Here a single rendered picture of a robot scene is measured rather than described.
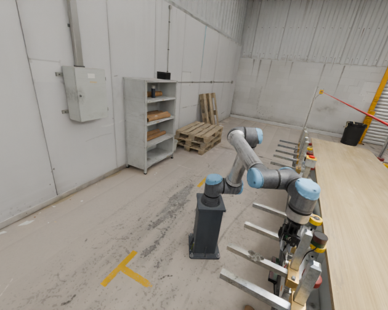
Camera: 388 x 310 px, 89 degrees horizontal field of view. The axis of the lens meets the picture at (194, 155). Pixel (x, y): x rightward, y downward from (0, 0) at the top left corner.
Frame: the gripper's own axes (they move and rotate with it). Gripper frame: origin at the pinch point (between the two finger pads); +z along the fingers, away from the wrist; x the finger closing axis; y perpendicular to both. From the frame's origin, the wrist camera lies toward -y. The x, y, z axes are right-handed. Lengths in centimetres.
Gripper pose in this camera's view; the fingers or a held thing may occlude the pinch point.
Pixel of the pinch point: (284, 248)
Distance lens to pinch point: 112.3
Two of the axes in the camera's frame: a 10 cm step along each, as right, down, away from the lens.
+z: -1.0, 9.1, 3.9
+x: 8.8, 2.6, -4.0
